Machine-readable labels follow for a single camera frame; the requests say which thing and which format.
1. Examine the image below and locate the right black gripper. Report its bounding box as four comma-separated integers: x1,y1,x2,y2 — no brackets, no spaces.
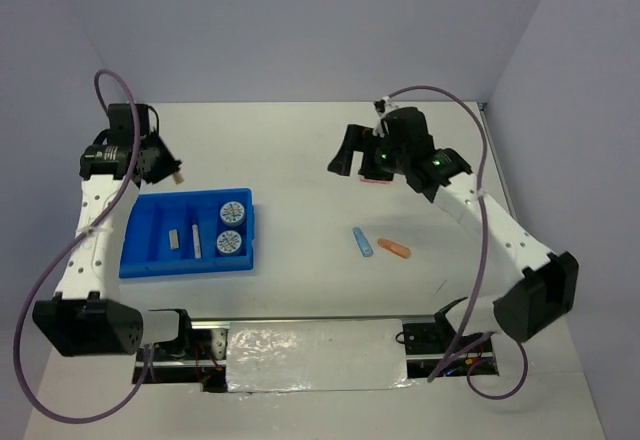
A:
327,124,409,181

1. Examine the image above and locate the orange plastic clip case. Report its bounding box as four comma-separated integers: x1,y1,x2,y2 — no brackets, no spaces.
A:
377,238,411,259

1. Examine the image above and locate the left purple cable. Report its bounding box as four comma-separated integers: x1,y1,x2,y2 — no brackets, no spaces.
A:
12,69,156,421

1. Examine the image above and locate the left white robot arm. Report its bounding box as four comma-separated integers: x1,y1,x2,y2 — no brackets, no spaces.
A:
32,103,196,359

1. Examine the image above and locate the blue white marker pen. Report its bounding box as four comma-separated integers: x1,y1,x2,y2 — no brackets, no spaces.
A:
191,223,202,259

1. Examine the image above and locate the pink stapler refill case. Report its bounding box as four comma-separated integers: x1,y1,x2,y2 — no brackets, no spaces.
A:
359,176,393,185

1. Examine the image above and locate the small yellow eraser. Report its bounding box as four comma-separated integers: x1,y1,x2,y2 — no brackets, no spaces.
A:
172,172,184,184

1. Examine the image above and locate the grey eraser block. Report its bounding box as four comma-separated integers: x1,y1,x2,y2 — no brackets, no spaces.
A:
169,229,180,250

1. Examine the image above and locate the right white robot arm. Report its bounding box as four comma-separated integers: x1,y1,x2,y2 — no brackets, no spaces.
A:
328,107,579,342

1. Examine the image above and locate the silver foil sheet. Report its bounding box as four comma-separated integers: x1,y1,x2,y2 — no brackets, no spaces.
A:
226,319,412,393

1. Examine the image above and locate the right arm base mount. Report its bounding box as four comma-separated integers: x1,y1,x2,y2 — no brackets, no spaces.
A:
395,322,498,379

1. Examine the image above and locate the blue plastic divided tray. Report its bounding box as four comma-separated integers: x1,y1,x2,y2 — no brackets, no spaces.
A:
119,188,255,279

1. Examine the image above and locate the blue round tape tin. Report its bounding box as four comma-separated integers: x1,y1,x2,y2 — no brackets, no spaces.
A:
219,200,247,228

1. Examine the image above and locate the blue plastic clip case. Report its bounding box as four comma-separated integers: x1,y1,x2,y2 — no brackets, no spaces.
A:
352,227,373,258

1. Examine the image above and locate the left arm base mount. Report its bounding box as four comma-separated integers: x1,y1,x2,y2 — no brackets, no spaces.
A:
131,327,229,394

